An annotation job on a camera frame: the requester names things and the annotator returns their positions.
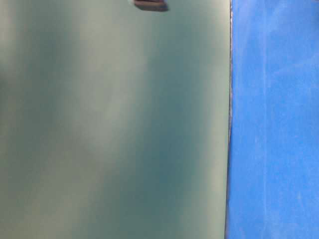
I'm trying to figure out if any dark blurry object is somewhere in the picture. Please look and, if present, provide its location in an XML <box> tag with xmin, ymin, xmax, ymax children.
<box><xmin>133</xmin><ymin>0</ymin><xmax>168</xmax><ymax>12</ymax></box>

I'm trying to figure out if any blue table cloth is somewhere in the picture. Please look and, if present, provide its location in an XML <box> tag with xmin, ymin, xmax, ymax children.
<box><xmin>225</xmin><ymin>0</ymin><xmax>319</xmax><ymax>239</ymax></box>

